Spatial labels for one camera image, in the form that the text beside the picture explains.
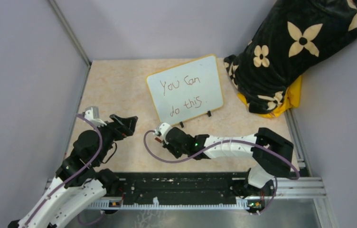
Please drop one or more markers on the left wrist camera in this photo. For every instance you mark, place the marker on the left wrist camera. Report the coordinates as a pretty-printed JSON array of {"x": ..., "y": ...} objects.
[{"x": 92, "y": 114}]

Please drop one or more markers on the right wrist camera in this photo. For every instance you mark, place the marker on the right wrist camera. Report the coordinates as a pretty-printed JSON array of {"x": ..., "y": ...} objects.
[{"x": 162, "y": 130}]

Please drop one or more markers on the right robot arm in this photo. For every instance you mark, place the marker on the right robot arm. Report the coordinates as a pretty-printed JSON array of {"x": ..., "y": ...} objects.
[{"x": 272, "y": 152}]

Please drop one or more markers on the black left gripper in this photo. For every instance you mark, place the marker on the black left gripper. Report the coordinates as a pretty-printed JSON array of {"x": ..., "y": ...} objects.
[{"x": 127, "y": 125}]

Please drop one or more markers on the aluminium frame rail right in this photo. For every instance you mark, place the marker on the aluminium frame rail right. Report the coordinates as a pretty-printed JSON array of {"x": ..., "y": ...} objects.
[{"x": 312, "y": 185}]

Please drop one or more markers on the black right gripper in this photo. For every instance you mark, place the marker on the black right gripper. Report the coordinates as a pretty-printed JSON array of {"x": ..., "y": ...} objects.
[{"x": 168, "y": 147}]

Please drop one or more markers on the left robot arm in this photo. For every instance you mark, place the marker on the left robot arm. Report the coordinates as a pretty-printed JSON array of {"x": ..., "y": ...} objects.
[{"x": 76, "y": 184}]

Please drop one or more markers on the yellow framed whiteboard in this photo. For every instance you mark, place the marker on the yellow framed whiteboard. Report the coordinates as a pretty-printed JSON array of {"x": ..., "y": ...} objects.
[{"x": 187, "y": 90}]

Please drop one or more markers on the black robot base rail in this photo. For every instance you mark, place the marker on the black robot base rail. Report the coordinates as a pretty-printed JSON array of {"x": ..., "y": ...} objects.
[{"x": 185, "y": 190}]

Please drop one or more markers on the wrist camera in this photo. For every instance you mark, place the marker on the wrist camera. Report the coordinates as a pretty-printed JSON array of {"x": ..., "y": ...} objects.
[
  {"x": 92, "y": 114},
  {"x": 162, "y": 130}
]

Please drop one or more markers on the yellow cloth under blanket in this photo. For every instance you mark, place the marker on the yellow cloth under blanket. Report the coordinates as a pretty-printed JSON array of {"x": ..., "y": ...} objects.
[{"x": 281, "y": 102}]

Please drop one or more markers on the black floral blanket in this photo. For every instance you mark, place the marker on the black floral blanket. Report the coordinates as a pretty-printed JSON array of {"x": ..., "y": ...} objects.
[{"x": 294, "y": 36}]

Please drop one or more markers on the aluminium frame post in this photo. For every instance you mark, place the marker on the aluminium frame post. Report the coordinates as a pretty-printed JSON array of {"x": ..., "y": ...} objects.
[{"x": 69, "y": 31}]

